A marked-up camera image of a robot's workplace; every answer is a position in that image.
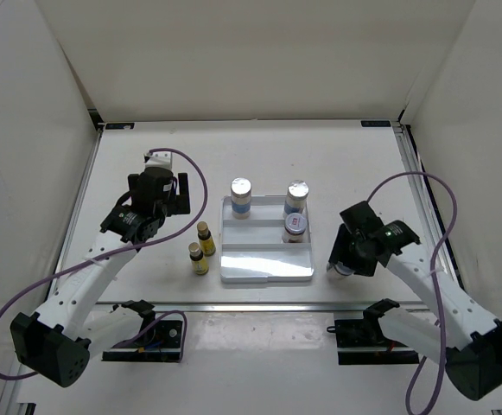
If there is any red cap jar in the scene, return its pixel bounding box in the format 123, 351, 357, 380
282, 213, 308, 243
326, 263, 354, 280

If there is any yellow small bottle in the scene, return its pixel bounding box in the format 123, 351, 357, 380
197, 221, 216, 256
188, 242, 209, 275

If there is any blue label shaker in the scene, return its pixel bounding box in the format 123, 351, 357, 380
231, 177, 251, 220
283, 180, 309, 218

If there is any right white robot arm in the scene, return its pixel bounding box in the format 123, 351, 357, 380
328, 201, 502, 401

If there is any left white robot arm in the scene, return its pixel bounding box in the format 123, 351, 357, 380
10, 167, 190, 387

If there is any white divided tray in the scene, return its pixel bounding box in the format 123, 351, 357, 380
218, 195, 315, 284

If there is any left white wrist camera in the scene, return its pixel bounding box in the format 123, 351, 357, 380
143, 150, 173, 170

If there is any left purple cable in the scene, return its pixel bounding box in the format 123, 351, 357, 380
0, 148, 208, 380

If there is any purple cable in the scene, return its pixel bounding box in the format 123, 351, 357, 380
365, 171, 458, 414
0, 148, 208, 380

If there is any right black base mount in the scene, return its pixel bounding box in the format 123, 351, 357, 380
326, 319, 419, 366

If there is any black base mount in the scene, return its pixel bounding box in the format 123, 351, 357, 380
101, 311, 187, 363
326, 319, 419, 366

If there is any aluminium front rail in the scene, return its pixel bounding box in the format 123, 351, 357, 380
21, 300, 454, 334

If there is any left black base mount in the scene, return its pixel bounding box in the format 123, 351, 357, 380
101, 311, 187, 363

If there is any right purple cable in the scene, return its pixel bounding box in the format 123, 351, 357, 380
365, 171, 458, 414

